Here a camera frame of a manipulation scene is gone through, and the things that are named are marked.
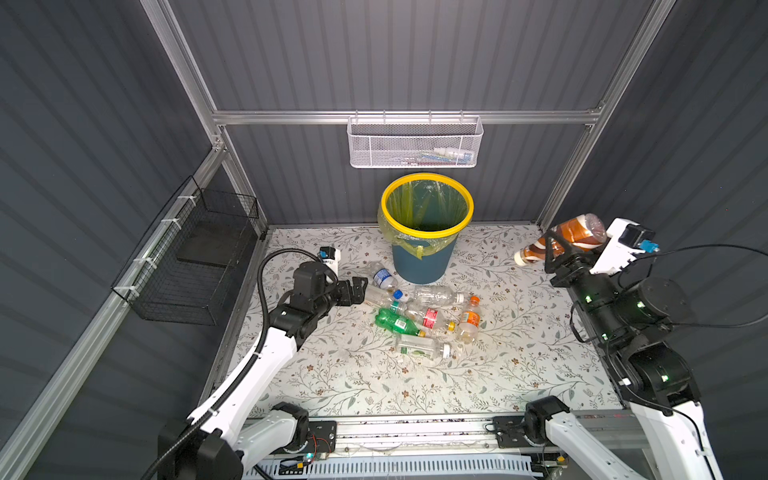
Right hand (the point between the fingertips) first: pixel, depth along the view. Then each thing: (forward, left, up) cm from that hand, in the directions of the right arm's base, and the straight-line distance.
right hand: (562, 238), depth 54 cm
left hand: (+8, +42, -24) cm, 49 cm away
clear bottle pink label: (+7, +17, -44) cm, 47 cm away
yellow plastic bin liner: (+41, +21, -27) cm, 53 cm away
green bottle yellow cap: (+6, +32, -44) cm, 54 cm away
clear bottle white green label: (-2, +24, -44) cm, 50 cm away
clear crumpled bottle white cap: (+13, +18, -41) cm, 47 cm away
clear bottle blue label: (+20, +35, -42) cm, 58 cm away
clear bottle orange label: (+4, +9, -41) cm, 43 cm away
